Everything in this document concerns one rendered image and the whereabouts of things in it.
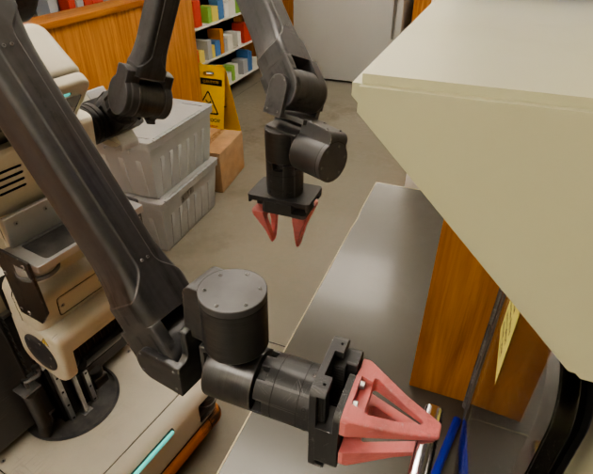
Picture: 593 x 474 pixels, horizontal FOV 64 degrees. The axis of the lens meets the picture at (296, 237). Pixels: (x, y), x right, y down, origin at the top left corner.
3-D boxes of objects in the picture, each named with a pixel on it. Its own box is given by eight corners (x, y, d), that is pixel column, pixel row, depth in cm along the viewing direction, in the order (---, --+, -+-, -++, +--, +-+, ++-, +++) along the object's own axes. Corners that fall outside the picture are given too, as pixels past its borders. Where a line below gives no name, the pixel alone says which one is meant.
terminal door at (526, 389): (470, 413, 64) (565, 133, 42) (425, 694, 41) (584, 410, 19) (464, 411, 64) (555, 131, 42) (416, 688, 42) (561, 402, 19)
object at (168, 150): (219, 157, 284) (214, 102, 266) (160, 205, 238) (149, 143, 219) (161, 146, 297) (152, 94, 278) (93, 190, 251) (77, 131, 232)
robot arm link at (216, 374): (224, 360, 49) (194, 403, 44) (219, 309, 45) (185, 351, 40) (286, 381, 47) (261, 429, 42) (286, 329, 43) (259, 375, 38)
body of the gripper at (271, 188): (308, 216, 71) (309, 171, 67) (247, 204, 74) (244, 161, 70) (322, 196, 76) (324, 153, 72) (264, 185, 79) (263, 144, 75)
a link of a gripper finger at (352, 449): (440, 447, 33) (314, 403, 36) (424, 498, 37) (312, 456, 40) (453, 374, 39) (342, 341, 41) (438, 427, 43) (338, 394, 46)
